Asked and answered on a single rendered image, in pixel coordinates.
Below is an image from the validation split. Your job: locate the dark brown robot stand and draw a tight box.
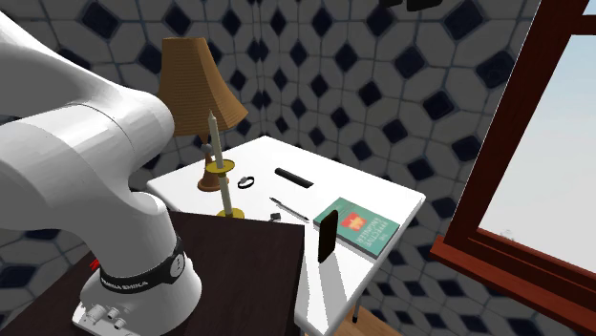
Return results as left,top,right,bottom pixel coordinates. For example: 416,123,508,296
0,211,307,336

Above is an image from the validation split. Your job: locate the white table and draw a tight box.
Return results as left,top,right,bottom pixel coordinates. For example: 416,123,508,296
145,135,427,336

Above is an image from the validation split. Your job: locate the black phone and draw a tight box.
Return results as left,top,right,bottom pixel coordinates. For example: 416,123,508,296
316,208,340,265

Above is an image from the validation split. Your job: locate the green book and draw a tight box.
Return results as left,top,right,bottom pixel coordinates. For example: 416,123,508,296
311,197,402,262

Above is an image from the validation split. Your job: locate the red-brown framed window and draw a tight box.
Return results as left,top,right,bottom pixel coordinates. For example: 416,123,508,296
428,0,596,336

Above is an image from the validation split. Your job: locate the cream candle in gold candlestick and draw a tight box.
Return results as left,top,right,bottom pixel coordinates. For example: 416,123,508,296
204,109,246,221

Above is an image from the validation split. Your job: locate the brown table lamp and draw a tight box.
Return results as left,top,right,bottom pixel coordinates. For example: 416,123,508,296
156,36,250,194

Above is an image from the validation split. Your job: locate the grey pen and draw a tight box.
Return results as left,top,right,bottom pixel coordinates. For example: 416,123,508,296
268,196,310,223

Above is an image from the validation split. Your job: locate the black remote control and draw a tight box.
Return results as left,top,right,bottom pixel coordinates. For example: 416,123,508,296
273,166,315,190

